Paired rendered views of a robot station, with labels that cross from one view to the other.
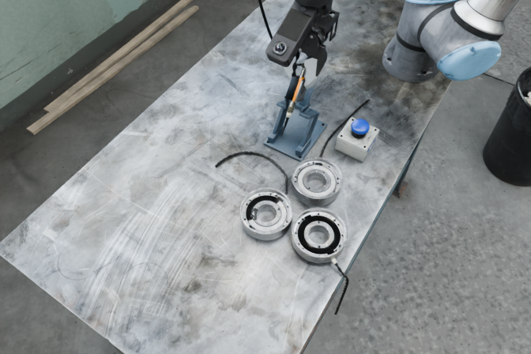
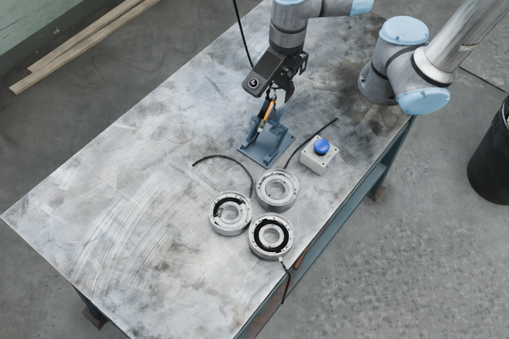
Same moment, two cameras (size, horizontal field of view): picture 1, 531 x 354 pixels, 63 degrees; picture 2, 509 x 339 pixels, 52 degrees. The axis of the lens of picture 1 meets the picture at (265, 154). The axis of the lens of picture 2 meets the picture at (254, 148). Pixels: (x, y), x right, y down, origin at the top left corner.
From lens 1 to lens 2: 0.36 m
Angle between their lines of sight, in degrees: 3
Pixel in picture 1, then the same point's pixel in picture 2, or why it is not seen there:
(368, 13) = (354, 29)
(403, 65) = (373, 89)
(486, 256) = (449, 269)
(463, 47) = (416, 89)
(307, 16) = (279, 60)
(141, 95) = (127, 64)
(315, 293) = (261, 283)
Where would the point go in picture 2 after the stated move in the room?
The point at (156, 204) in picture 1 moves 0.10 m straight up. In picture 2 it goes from (138, 193) to (132, 172)
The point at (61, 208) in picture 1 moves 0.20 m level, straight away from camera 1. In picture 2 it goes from (57, 187) to (22, 132)
